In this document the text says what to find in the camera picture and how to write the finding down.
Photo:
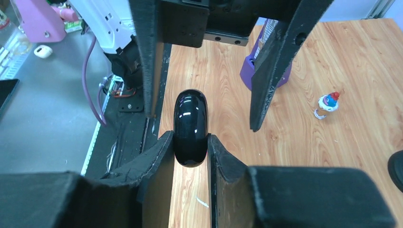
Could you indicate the purple metronome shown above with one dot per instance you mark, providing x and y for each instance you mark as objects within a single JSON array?
[{"x": 248, "y": 68}]

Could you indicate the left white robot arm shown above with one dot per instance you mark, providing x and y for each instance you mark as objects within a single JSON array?
[{"x": 117, "y": 41}]

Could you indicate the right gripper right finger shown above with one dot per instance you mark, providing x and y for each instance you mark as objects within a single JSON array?
[{"x": 244, "y": 196}]

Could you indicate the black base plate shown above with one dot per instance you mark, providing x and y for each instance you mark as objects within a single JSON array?
[{"x": 128, "y": 133}]

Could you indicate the small clown figurine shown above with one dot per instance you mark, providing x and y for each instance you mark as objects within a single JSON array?
[{"x": 326, "y": 105}]

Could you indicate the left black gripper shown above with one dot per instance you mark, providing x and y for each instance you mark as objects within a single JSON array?
[{"x": 185, "y": 23}]

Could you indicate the pink object off table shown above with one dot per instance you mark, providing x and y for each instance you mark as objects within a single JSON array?
[{"x": 41, "y": 22}]

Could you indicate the white case off table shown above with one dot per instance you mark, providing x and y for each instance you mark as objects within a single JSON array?
[{"x": 43, "y": 51}]

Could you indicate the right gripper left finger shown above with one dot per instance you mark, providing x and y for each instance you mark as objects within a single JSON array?
[{"x": 135, "y": 195}]

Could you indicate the black earbud charging case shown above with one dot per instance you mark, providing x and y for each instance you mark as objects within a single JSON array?
[{"x": 190, "y": 128}]

